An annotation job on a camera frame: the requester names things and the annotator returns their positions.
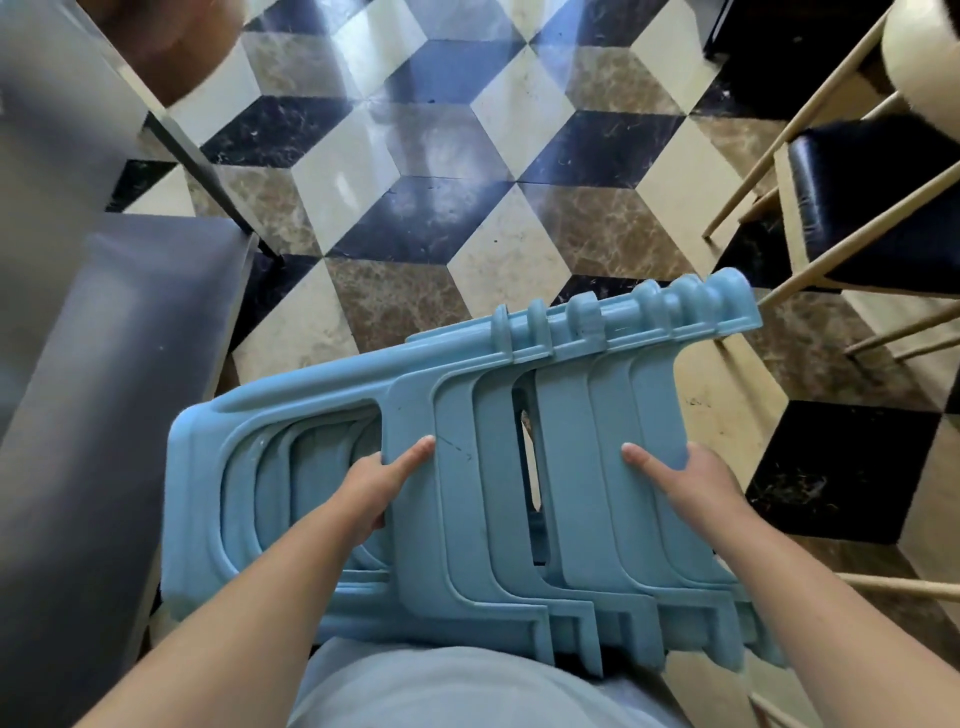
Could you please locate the person's left hand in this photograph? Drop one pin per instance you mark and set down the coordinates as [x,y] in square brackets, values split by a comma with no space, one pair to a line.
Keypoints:
[367,495]

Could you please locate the person's right hand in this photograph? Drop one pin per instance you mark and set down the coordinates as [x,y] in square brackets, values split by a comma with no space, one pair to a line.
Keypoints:
[701,495]

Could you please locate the person's right thumb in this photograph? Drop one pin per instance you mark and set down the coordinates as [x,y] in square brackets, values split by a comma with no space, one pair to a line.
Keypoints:
[649,463]

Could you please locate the person's left thumb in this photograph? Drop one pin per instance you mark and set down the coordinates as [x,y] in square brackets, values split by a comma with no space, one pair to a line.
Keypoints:
[409,459]

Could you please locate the stack of blue plastic stools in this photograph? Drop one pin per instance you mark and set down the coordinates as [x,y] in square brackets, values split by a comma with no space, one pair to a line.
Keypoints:
[480,465]

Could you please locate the person's left forearm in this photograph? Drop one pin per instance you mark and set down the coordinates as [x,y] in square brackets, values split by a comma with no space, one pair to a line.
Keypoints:
[240,622]

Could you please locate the person's right forearm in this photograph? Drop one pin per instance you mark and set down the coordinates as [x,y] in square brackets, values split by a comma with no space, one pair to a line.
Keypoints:
[832,630]

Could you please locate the light grey shirt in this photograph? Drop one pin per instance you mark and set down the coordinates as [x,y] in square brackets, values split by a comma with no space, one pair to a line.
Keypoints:
[465,690]

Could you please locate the wooden chair leg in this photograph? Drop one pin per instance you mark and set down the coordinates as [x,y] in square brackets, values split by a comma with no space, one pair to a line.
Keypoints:
[769,712]
[900,586]

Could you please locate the dark grey bench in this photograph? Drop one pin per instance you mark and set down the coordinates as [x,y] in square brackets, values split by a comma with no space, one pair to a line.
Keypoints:
[97,450]

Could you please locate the black cushioned wooden chair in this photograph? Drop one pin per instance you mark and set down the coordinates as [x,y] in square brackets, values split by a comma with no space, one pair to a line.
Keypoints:
[877,202]

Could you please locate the black furniture base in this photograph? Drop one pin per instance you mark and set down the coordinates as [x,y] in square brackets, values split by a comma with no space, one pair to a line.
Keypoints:
[780,45]

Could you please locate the dark grey table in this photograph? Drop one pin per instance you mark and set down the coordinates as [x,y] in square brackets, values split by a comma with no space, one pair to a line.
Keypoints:
[60,150]

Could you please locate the brown wooden furniture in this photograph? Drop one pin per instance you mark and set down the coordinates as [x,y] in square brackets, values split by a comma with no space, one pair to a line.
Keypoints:
[161,41]

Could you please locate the cream cushioned wooden chair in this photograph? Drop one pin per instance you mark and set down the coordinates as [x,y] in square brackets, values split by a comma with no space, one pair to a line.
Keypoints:
[922,45]

